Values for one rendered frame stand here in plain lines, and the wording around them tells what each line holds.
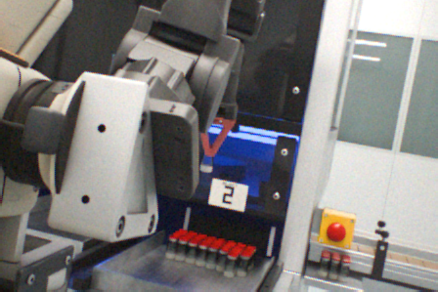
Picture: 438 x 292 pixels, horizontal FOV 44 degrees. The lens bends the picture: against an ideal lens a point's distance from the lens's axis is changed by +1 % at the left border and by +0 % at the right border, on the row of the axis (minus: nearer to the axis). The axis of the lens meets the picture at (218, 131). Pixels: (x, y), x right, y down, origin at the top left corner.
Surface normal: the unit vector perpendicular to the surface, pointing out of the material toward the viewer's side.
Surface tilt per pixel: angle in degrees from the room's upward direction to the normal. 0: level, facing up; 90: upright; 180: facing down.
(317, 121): 90
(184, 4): 85
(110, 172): 82
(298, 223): 90
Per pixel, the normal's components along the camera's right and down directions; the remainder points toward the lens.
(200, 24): -0.06, -0.04
